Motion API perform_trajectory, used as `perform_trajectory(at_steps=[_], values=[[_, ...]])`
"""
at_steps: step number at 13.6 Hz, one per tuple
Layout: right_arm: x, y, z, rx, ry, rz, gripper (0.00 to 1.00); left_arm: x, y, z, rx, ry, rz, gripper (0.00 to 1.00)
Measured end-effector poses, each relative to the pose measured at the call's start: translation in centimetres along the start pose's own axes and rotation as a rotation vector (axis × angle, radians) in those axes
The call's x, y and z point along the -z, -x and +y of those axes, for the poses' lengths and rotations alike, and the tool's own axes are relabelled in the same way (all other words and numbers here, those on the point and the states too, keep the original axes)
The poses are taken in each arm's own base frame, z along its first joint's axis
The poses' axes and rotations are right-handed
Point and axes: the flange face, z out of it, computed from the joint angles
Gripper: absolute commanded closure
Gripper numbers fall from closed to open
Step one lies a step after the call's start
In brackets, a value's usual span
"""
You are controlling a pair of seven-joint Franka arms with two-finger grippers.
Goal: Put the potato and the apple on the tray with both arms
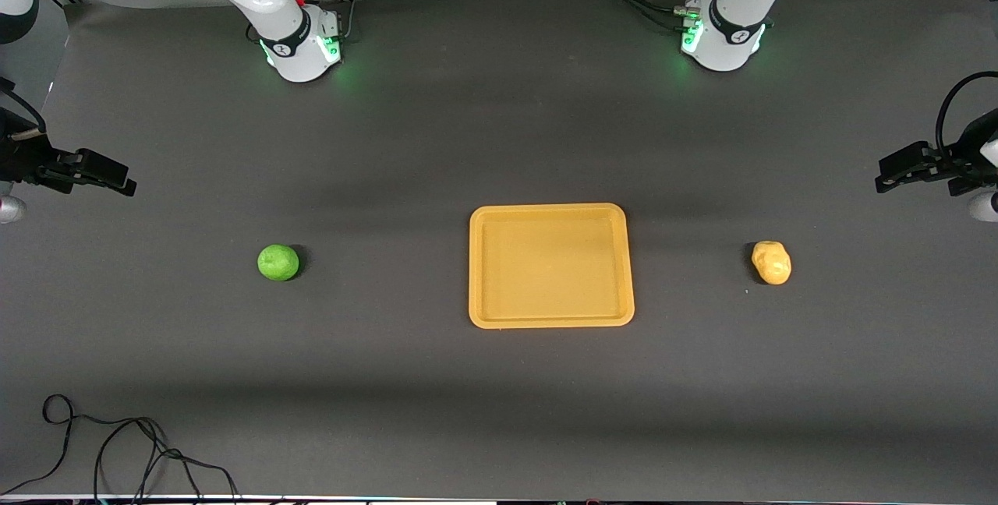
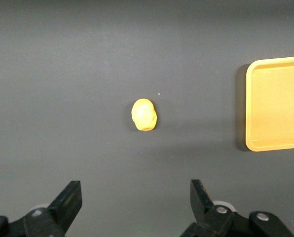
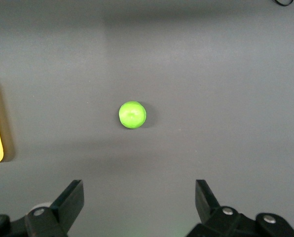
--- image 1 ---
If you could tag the green lime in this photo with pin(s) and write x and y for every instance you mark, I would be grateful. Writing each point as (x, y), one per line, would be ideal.
(278, 263)

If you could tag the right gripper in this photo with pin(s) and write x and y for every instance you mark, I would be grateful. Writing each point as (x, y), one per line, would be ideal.
(17, 156)

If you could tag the dark grey table mat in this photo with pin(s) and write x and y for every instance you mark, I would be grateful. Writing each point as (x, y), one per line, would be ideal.
(483, 411)

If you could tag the orange plastic tray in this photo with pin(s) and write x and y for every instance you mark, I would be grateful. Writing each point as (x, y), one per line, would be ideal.
(550, 267)

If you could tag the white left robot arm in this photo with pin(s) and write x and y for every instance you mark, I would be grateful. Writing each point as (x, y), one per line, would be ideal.
(733, 30)

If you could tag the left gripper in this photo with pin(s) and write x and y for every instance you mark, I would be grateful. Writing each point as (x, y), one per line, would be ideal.
(969, 153)

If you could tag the yellow potato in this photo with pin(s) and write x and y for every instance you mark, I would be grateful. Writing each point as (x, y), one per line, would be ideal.
(772, 263)

